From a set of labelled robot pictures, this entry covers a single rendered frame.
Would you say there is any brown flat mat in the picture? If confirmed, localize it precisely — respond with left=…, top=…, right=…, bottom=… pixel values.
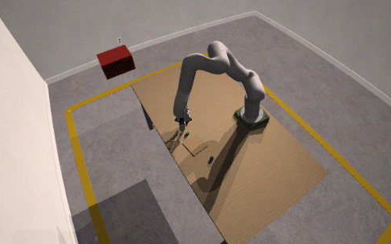
left=183, top=134, right=207, bottom=155

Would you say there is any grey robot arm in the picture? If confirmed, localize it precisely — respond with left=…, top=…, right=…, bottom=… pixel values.
left=173, top=41, right=265, bottom=124

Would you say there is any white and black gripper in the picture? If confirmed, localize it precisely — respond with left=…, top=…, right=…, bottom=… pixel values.
left=175, top=110, right=192, bottom=127

